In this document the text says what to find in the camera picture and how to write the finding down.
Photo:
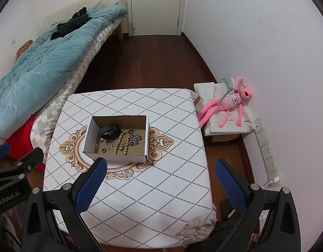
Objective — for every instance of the light blue quilt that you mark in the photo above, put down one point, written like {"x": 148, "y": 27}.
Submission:
{"x": 46, "y": 65}

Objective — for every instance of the red cloth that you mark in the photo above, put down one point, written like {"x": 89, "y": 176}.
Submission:
{"x": 20, "y": 141}

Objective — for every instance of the cardboard box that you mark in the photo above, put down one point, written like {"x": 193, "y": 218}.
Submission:
{"x": 119, "y": 158}

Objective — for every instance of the pink plush toy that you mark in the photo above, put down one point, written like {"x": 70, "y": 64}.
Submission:
{"x": 231, "y": 101}

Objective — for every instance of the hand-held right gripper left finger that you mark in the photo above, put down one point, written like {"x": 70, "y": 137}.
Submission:
{"x": 92, "y": 181}

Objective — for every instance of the dark fleece pants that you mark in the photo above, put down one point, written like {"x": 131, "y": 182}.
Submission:
{"x": 216, "y": 236}

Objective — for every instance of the white charger plug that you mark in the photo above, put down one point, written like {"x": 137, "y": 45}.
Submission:
{"x": 275, "y": 179}

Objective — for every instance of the black garment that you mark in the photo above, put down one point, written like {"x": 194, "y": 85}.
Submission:
{"x": 69, "y": 23}

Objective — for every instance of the white door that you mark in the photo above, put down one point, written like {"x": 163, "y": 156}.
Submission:
{"x": 156, "y": 5}

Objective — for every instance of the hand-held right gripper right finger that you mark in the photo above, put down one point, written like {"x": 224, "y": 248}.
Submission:
{"x": 227, "y": 179}

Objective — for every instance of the white diamond-pattern tablecloth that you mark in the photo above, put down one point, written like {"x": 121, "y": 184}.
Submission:
{"x": 151, "y": 189}

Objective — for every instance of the brown pillow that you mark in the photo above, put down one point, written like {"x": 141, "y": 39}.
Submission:
{"x": 23, "y": 47}

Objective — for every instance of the wooden bed frame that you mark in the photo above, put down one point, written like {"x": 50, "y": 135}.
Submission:
{"x": 119, "y": 31}

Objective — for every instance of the white wall socket strip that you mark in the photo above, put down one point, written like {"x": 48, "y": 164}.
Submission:
{"x": 266, "y": 152}

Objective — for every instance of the cream blanket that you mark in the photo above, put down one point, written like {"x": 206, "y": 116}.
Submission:
{"x": 80, "y": 4}

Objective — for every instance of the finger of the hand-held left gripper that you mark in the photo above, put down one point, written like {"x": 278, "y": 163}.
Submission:
{"x": 25, "y": 164}
{"x": 1, "y": 151}

